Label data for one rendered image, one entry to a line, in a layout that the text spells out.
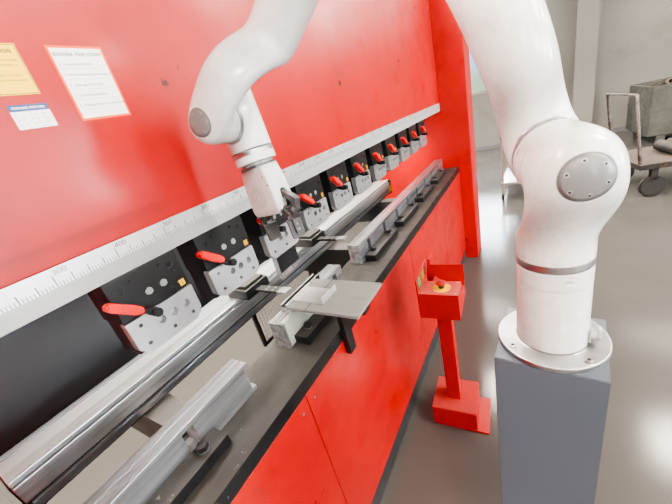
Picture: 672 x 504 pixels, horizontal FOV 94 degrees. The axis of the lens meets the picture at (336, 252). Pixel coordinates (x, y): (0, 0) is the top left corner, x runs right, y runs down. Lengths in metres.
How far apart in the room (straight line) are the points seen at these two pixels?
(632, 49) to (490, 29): 7.47
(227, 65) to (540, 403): 0.83
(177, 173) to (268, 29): 0.35
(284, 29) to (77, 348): 1.08
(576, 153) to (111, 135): 0.74
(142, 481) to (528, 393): 0.79
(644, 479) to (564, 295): 1.29
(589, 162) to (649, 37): 7.52
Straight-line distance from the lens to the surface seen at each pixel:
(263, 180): 0.65
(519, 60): 0.56
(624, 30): 7.99
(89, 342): 1.30
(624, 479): 1.86
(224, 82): 0.58
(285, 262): 1.03
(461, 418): 1.81
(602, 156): 0.52
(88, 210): 0.69
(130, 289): 0.72
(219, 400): 0.91
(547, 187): 0.52
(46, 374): 1.29
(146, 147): 0.76
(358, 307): 0.93
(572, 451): 0.89
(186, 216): 0.77
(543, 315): 0.69
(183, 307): 0.77
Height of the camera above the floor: 1.51
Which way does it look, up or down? 23 degrees down
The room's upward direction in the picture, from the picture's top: 15 degrees counter-clockwise
